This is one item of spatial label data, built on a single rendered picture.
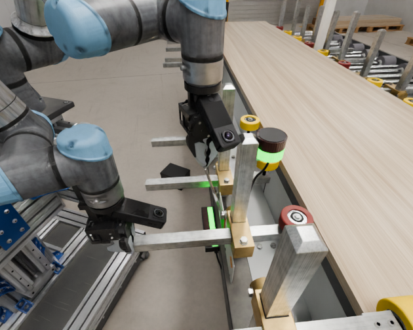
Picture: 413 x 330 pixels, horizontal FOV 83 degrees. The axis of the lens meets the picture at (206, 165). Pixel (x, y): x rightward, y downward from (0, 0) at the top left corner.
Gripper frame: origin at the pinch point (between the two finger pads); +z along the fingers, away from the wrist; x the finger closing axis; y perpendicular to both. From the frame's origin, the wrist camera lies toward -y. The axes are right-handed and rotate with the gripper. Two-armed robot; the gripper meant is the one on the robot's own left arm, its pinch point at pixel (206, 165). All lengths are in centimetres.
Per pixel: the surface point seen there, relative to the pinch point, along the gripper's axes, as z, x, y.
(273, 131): -11.3, -11.1, -7.9
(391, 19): 92, -798, 427
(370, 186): 11.5, -44.4, -17.3
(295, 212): 11.1, -18.3, -15.1
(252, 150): -8.8, -5.8, -9.0
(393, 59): 22, -198, 71
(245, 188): 2.0, -5.5, -9.2
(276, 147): -10.3, -9.2, -11.6
